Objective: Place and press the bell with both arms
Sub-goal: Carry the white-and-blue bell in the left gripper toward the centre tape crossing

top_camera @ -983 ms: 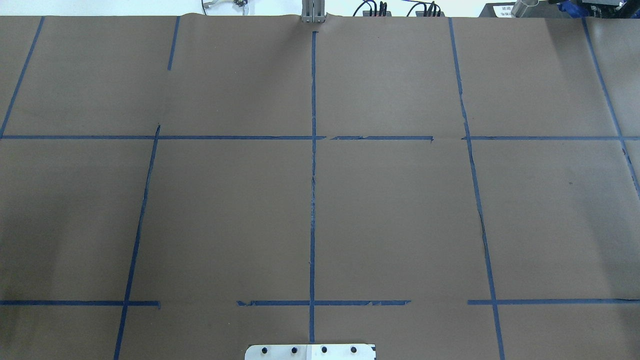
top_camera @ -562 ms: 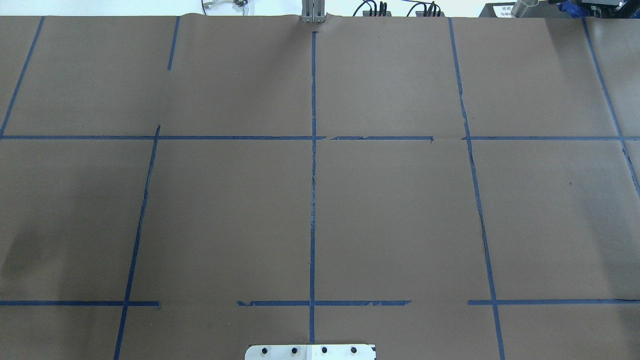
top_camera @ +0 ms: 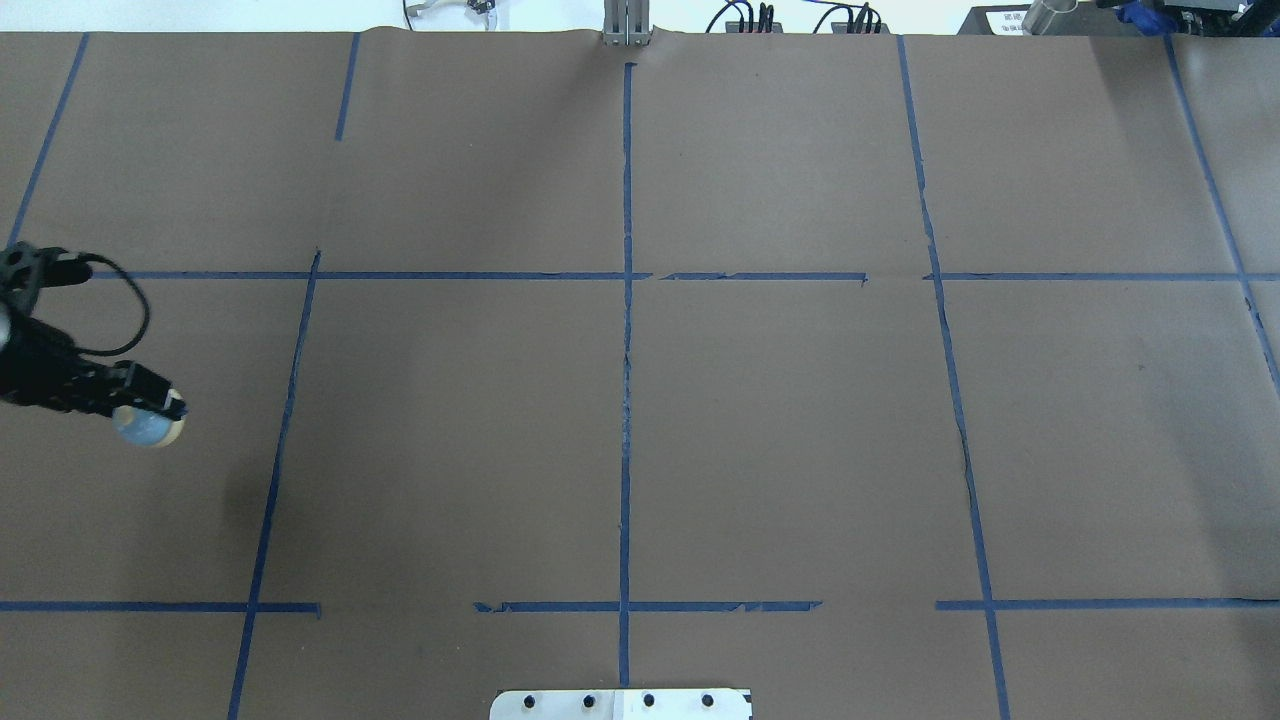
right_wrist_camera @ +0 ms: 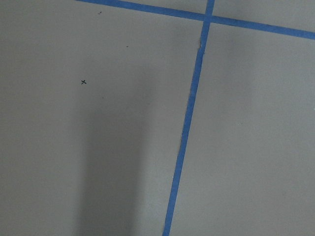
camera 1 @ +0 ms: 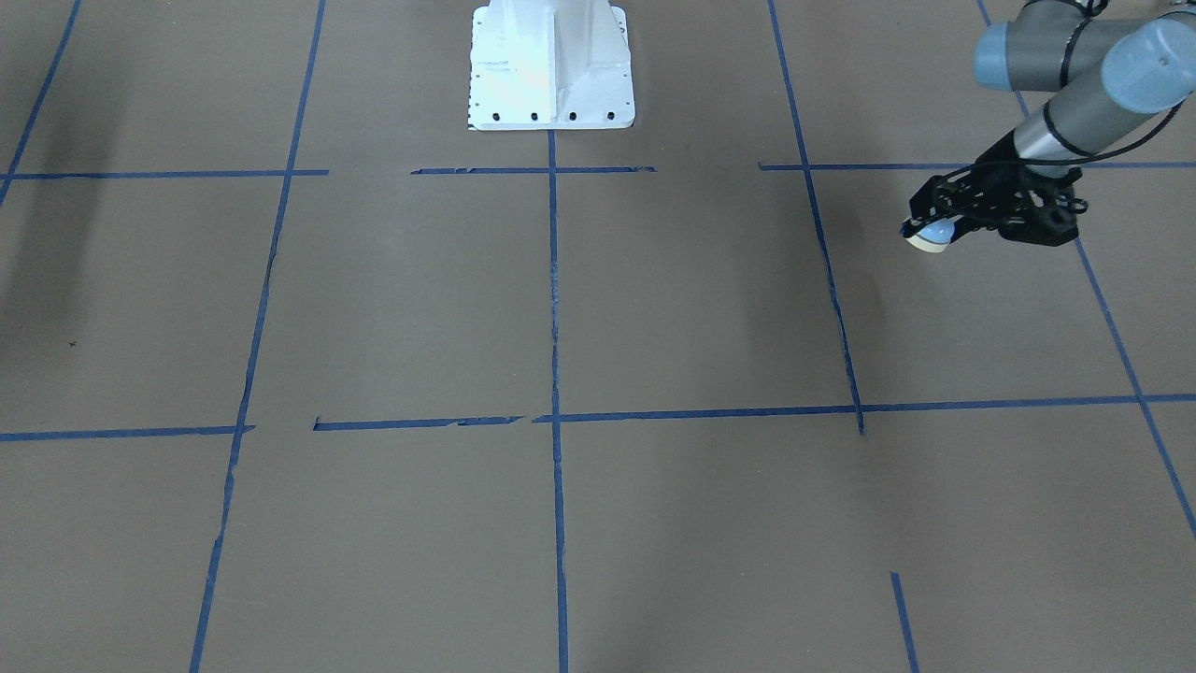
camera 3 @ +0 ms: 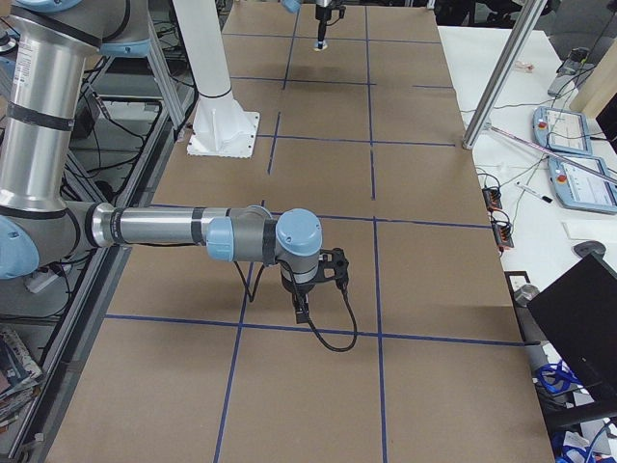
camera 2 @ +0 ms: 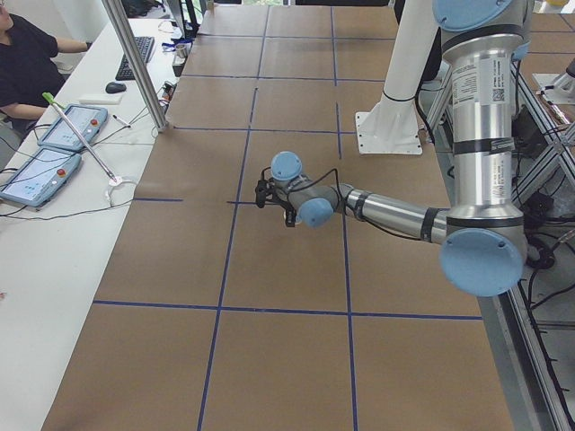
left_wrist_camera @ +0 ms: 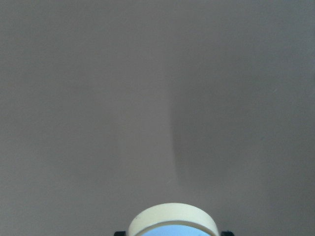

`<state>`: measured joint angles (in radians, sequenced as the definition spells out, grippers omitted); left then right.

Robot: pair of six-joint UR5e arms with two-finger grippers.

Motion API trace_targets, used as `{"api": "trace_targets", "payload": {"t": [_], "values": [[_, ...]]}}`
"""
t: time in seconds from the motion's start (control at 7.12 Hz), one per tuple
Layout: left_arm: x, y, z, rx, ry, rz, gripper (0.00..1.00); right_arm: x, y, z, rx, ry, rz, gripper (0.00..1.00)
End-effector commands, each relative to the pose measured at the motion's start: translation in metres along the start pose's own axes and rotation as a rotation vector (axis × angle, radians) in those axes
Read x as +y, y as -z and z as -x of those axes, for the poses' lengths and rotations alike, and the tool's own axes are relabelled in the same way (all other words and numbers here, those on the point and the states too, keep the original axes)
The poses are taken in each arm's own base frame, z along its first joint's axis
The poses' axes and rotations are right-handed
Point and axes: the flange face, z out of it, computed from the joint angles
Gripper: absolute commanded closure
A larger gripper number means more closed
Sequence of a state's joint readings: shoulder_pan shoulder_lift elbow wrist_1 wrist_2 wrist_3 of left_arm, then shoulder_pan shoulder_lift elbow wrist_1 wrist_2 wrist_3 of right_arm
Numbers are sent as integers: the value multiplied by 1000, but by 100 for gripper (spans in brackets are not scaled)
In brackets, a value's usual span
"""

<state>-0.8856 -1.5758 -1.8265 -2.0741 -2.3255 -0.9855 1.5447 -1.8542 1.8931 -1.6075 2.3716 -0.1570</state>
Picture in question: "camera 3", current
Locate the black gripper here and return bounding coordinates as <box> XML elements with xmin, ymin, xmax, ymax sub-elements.
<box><xmin>315</xmin><ymin>0</ymin><xmax>343</xmax><ymax>44</ymax></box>
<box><xmin>281</xmin><ymin>275</ymin><xmax>316</xmax><ymax>324</ymax></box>

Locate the light blue desk bell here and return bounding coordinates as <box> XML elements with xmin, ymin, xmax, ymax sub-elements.
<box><xmin>313</xmin><ymin>41</ymin><xmax>328</xmax><ymax>52</ymax></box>

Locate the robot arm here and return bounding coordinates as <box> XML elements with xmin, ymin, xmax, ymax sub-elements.
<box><xmin>1</xmin><ymin>1</ymin><xmax>323</xmax><ymax>323</ymax></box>
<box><xmin>281</xmin><ymin>0</ymin><xmax>346</xmax><ymax>50</ymax></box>

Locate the left black connector block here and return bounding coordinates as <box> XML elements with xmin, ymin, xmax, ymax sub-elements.
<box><xmin>482</xmin><ymin>186</ymin><xmax>502</xmax><ymax>212</ymax></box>

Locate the upper teach pendant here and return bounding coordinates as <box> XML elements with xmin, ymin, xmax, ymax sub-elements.
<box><xmin>532</xmin><ymin>106</ymin><xmax>593</xmax><ymax>155</ymax></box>

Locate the teach pendant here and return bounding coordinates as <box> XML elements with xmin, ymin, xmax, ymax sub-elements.
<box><xmin>548</xmin><ymin>155</ymin><xmax>616</xmax><ymax>214</ymax></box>
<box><xmin>532</xmin><ymin>106</ymin><xmax>593</xmax><ymax>155</ymax></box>

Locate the black marker pen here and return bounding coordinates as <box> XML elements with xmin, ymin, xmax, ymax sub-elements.
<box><xmin>516</xmin><ymin>182</ymin><xmax>553</xmax><ymax>204</ymax></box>

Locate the long metal rod tool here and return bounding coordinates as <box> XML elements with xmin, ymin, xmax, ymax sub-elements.
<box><xmin>488</xmin><ymin>125</ymin><xmax>617</xmax><ymax>186</ymax></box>

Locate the black monitor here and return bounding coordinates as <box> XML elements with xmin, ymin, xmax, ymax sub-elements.
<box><xmin>527</xmin><ymin>253</ymin><xmax>616</xmax><ymax>400</ymax></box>

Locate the stack of books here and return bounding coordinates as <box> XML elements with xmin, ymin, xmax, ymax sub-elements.
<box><xmin>1</xmin><ymin>325</ymin><xmax>43</xmax><ymax>432</ymax></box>

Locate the lower teach pendant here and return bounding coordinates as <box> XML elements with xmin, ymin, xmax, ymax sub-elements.
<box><xmin>548</xmin><ymin>155</ymin><xmax>616</xmax><ymax>214</ymax></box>

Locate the black camera cable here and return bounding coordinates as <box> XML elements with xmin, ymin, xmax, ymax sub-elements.
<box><xmin>303</xmin><ymin>284</ymin><xmax>359</xmax><ymax>352</ymax></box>

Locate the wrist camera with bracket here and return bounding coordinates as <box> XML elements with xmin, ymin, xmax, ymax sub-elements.
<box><xmin>319</xmin><ymin>248</ymin><xmax>349</xmax><ymax>292</ymax></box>

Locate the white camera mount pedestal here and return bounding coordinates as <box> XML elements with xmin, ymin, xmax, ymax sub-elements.
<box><xmin>173</xmin><ymin>0</ymin><xmax>260</xmax><ymax>158</ymax></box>

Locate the aluminium frame post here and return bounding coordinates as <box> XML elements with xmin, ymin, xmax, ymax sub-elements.
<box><xmin>462</xmin><ymin>0</ymin><xmax>547</xmax><ymax>150</ymax></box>

